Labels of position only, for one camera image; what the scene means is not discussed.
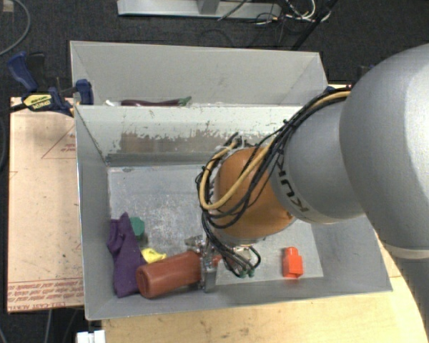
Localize orange plastic block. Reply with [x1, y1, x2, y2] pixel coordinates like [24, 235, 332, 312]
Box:
[281, 246, 305, 279]

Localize yellow toy piece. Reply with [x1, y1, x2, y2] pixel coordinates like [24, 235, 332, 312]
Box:
[140, 247, 167, 264]

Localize purple cloth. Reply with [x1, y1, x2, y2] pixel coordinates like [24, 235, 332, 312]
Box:
[106, 212, 148, 299]

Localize red-brown plastic bottle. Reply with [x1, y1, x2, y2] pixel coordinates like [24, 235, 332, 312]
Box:
[135, 249, 222, 300]

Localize brown cardboard board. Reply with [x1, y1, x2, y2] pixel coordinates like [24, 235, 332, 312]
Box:
[6, 96, 85, 314]

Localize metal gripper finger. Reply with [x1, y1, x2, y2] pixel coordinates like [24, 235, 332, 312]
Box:
[201, 264, 218, 294]
[184, 235, 205, 254]

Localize purple toy aubergine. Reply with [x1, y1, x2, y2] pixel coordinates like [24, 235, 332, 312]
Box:
[119, 96, 193, 108]

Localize green toy piece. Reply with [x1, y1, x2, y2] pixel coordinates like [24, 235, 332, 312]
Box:
[129, 217, 147, 238]

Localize grey metal bin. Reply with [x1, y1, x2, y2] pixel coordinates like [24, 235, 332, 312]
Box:
[69, 40, 393, 322]

